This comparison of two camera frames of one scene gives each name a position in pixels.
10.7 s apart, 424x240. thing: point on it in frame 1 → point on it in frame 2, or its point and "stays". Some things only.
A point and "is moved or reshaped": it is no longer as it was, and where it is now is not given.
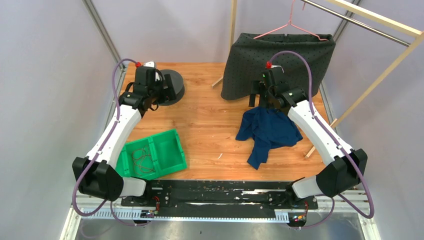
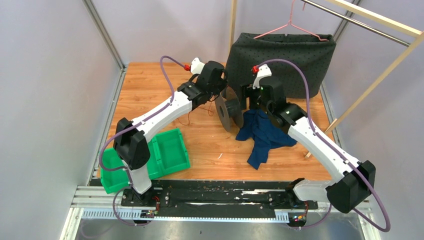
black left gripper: x=168 y=90 → x=222 y=83
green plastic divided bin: x=152 y=156 stays
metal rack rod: x=354 y=21 stays
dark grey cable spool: x=178 y=86 is moved or reshaped
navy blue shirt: x=268 y=129 stays
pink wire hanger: x=290 y=23 stays
